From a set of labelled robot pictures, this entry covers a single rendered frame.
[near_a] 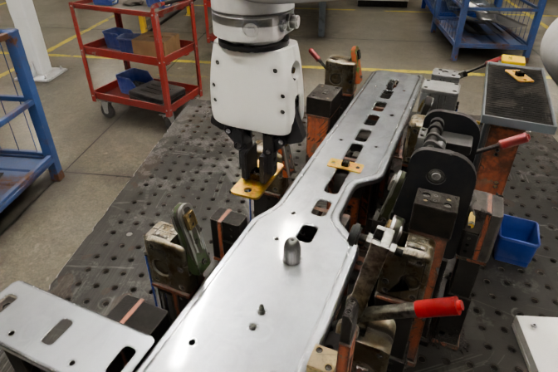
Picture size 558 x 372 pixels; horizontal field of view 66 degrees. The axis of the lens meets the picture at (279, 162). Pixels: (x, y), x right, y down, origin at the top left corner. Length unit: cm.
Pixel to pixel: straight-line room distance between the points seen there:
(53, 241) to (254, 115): 219
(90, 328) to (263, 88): 47
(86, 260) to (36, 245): 130
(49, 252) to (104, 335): 183
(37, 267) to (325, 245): 186
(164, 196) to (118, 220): 17
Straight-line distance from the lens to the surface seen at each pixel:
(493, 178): 123
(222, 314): 72
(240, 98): 48
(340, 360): 52
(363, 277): 56
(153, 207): 145
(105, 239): 138
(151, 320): 76
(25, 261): 255
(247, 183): 54
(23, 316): 81
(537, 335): 116
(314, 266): 78
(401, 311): 60
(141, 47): 331
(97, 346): 73
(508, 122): 100
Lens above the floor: 156
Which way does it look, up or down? 32 degrees down
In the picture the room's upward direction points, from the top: straight up
